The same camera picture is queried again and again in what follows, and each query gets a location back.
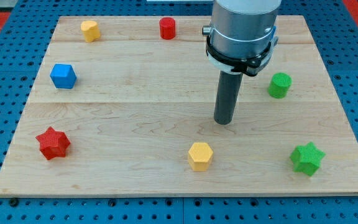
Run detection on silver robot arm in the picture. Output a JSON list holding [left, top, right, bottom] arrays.
[[202, 0, 282, 77]]

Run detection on red star block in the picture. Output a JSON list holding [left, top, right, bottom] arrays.
[[35, 126, 71, 160]]

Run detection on green star block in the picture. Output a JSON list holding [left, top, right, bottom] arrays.
[[290, 142, 326, 177]]

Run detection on yellow hexagon block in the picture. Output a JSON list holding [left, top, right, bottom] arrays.
[[188, 142, 214, 172]]

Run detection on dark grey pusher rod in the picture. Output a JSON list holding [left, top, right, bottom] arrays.
[[214, 71, 242, 125]]

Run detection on wooden board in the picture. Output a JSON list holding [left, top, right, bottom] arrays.
[[0, 16, 358, 198]]

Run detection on red cylinder block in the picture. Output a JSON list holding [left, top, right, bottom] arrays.
[[159, 17, 176, 40]]

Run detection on green cylinder block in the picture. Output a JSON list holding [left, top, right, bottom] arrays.
[[267, 73, 292, 99]]

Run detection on yellow heart block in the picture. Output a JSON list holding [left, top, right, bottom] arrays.
[[80, 20, 101, 42]]

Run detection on blue cube block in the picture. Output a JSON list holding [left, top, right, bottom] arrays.
[[50, 64, 76, 89]]

